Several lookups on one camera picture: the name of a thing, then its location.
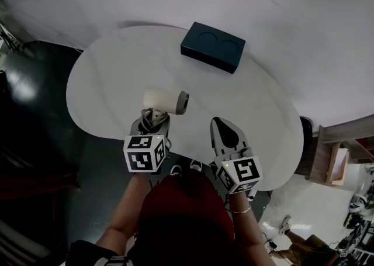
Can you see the white helmet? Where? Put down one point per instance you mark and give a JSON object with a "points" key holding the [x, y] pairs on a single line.
{"points": [[358, 203]]}

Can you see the person's dark sleeve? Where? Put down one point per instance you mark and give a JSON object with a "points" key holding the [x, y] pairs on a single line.
{"points": [[93, 254]]}

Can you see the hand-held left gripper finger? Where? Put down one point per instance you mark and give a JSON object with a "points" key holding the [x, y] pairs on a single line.
{"points": [[166, 126], [134, 127]]}

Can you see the white hair dryer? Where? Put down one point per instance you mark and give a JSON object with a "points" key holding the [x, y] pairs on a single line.
{"points": [[162, 101]]}

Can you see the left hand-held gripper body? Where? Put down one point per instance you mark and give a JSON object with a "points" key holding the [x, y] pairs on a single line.
{"points": [[140, 153]]}

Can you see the person's white shoe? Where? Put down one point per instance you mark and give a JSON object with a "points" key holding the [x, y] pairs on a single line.
{"points": [[176, 170], [196, 165]]}

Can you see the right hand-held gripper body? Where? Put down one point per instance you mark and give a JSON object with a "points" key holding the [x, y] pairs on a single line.
{"points": [[242, 172]]}

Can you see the wooden shelf unit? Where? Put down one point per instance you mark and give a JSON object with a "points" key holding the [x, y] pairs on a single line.
{"points": [[330, 148]]}

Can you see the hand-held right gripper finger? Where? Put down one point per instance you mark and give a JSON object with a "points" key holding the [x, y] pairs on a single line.
{"points": [[238, 136], [216, 137]]}

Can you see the dark blue box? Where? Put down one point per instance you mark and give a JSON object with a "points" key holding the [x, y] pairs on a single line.
{"points": [[211, 47]]}

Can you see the white table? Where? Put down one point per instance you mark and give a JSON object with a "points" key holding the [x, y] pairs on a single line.
{"points": [[146, 60]]}

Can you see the black round object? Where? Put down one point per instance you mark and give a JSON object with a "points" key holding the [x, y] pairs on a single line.
{"points": [[306, 127]]}

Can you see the person's red garment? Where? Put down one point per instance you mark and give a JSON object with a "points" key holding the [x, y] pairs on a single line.
{"points": [[187, 215]]}

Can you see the person's left forearm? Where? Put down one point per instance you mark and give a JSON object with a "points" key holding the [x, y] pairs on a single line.
{"points": [[128, 203]]}

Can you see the person's right forearm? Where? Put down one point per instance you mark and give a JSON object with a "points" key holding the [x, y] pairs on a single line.
{"points": [[244, 224]]}

